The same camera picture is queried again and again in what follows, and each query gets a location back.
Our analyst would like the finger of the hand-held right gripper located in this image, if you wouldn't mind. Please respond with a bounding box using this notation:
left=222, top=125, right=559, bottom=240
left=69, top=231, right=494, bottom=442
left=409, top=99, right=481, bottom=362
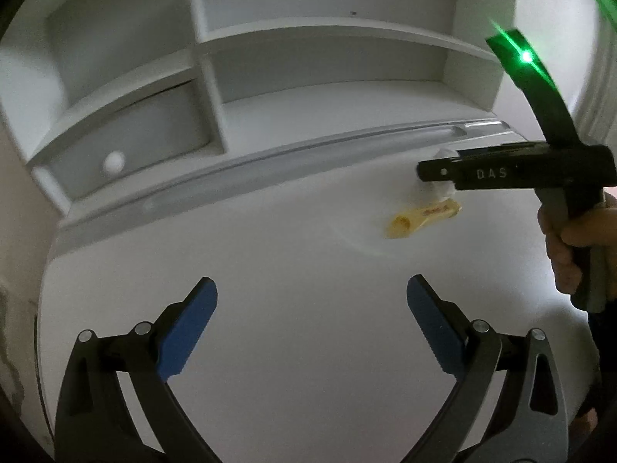
left=416, top=155, right=464, bottom=183
left=457, top=144, right=527, bottom=161

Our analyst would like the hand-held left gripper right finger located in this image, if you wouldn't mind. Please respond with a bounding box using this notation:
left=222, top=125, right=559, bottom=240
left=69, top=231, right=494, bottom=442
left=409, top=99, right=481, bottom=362
left=406, top=274, right=570, bottom=463

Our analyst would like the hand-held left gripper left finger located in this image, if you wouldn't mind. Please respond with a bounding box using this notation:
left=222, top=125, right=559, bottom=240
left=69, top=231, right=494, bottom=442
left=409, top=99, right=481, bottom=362
left=54, top=276, right=219, bottom=463

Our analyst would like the white paper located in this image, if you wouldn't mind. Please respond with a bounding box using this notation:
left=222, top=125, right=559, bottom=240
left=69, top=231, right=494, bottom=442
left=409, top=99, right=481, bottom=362
left=423, top=147, right=462, bottom=202

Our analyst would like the person's right hand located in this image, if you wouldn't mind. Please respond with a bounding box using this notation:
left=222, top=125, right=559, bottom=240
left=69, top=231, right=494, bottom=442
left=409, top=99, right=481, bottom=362
left=537, top=192, right=617, bottom=296

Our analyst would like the yellow wrapper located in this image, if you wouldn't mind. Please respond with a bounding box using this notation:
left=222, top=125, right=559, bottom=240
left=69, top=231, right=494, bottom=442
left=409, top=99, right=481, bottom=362
left=384, top=201, right=464, bottom=241

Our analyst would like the person's dark clothing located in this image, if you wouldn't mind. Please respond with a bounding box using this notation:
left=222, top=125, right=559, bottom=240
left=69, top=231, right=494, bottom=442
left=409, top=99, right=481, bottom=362
left=576, top=306, right=617, bottom=425

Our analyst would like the white round drawer knob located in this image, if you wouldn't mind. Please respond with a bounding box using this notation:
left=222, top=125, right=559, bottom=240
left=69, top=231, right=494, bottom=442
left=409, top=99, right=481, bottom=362
left=103, top=150, right=127, bottom=175

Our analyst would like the white shelf unit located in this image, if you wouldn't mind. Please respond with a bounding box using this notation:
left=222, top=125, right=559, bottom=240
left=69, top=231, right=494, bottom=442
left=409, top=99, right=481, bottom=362
left=0, top=0, right=525, bottom=215

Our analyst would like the white drawer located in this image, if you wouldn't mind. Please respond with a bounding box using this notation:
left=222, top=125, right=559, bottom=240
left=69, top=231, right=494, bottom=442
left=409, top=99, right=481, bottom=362
left=44, top=88, right=214, bottom=199

